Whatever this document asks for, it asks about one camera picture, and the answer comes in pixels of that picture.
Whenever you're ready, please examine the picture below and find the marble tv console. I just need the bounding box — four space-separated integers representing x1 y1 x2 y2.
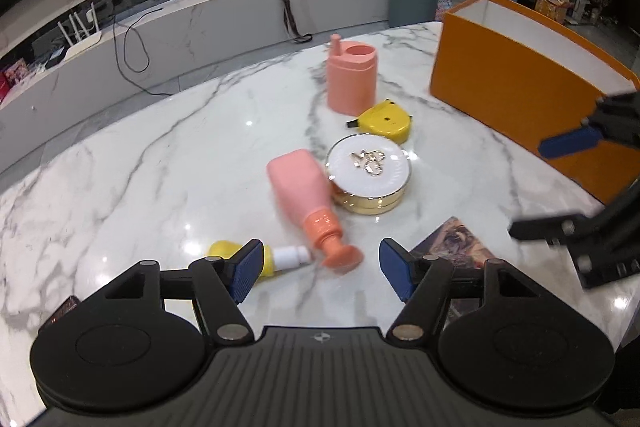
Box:
0 0 396 172

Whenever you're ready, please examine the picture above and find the small yellow capped bottle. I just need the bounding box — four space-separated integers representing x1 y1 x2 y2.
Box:
207 240 312 283

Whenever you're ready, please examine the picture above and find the pink cup with spout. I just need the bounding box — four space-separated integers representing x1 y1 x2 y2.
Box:
327 34 377 114

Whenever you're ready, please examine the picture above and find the white router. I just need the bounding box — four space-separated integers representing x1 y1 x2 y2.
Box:
57 0 103 60

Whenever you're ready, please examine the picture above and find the pink printed box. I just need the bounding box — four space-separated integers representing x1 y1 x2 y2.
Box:
2 59 28 85

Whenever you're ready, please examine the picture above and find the yellow tape measure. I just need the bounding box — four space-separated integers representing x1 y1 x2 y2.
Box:
346 98 412 145

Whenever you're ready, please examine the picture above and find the picture card booklet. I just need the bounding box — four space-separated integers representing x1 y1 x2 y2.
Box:
410 216 496 323

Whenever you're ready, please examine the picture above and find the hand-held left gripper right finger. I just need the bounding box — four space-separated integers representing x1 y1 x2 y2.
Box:
379 238 546 343

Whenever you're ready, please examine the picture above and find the black cable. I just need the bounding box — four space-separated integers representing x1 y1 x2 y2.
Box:
112 9 168 98

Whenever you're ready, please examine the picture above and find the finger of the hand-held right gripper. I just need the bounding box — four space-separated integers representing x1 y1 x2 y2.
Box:
539 91 640 159
509 179 640 290

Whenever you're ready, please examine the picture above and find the gold white cushion compact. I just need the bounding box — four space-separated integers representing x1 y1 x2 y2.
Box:
325 134 413 215

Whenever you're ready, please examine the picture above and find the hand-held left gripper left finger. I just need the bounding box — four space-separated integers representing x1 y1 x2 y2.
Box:
100 238 265 344

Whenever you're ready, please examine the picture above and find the dark red object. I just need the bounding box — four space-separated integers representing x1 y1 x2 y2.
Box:
39 296 81 333

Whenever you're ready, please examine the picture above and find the orange box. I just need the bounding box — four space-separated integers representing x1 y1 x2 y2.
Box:
429 0 640 205

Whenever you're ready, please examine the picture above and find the pink pump bottle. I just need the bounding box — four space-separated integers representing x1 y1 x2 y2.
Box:
266 149 364 275

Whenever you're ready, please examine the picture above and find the printed cardboard box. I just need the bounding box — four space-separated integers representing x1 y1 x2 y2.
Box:
535 0 571 24

